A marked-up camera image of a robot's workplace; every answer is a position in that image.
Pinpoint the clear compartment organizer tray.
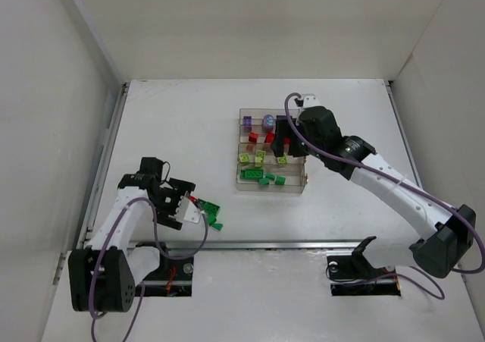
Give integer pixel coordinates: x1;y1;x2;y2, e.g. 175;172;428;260
236;108;307;194

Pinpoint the purple lego round brick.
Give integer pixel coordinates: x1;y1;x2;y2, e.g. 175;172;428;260
262;115;275;129

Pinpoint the green lego square brick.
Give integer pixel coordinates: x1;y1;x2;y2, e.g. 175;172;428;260
275;176;286;185

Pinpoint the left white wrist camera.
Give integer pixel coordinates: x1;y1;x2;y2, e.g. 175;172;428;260
175;196;202;224

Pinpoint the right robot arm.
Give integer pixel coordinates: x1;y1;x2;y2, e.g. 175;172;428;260
271;105;476;281

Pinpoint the green lego small bottom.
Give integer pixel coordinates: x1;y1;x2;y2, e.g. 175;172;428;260
211;223;223;231

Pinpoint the red lego small brick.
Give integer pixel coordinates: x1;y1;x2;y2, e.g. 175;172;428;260
248;132;258;143

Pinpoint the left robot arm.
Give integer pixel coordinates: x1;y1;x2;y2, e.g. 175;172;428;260
67;157;196;318

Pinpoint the red lego block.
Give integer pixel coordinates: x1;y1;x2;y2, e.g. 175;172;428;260
264;132;275;144

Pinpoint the green lego long brick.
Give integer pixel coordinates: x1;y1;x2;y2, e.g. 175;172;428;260
239;168;264;180

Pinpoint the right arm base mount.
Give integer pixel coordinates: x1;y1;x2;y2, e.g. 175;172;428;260
325;254;401;297

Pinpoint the purple lego plate brick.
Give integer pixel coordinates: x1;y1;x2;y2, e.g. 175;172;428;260
242;116;252;132

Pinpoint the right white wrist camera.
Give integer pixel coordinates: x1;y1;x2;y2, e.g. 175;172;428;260
295;93;321;110

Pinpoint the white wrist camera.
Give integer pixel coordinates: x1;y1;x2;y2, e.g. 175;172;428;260
295;93;321;110
175;196;202;224

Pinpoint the lime lego square brick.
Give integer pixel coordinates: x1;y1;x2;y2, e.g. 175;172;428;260
238;152;251;163

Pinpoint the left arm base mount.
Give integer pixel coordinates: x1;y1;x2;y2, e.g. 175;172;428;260
123;253;195;297

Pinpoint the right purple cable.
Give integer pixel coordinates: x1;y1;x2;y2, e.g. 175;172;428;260
283;93;485;301

